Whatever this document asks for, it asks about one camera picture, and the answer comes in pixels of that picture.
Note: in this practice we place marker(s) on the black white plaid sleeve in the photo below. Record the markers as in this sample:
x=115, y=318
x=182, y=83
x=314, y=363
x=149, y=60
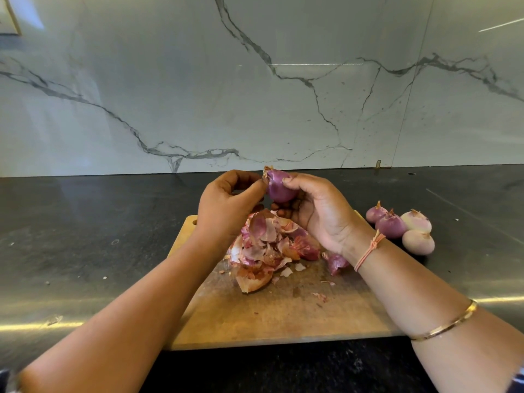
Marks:
x=6, y=382

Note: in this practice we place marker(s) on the wooden cutting board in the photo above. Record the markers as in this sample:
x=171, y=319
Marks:
x=237, y=319

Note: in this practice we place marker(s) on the gold bangle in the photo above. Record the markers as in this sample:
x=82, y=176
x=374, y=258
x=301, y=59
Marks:
x=444, y=323

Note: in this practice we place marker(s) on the brownish red onion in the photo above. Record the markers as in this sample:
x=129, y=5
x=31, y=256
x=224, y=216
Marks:
x=416, y=221

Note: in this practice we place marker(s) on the person's right hand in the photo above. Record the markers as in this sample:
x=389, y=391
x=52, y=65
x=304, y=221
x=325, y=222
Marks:
x=327, y=210

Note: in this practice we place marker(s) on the small brown wall-edge object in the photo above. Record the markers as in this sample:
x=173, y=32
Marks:
x=377, y=166

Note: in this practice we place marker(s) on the small red onion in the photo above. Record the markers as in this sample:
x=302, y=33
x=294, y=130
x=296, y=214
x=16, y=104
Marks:
x=376, y=213

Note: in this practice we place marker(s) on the red onion with pale patch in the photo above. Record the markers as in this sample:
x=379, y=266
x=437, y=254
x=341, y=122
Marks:
x=278, y=187

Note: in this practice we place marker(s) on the person's left hand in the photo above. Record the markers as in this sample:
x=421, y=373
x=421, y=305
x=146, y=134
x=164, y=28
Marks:
x=223, y=207

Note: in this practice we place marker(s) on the white wall switch plate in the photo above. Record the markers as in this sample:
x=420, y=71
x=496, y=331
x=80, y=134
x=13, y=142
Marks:
x=6, y=14

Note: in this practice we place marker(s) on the person's left forearm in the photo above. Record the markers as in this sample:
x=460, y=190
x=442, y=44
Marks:
x=110, y=327

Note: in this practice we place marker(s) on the person's right forearm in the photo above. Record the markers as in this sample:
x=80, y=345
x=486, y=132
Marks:
x=442, y=315

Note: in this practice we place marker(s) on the pile of onion peels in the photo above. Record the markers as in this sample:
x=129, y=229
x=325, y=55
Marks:
x=258, y=245

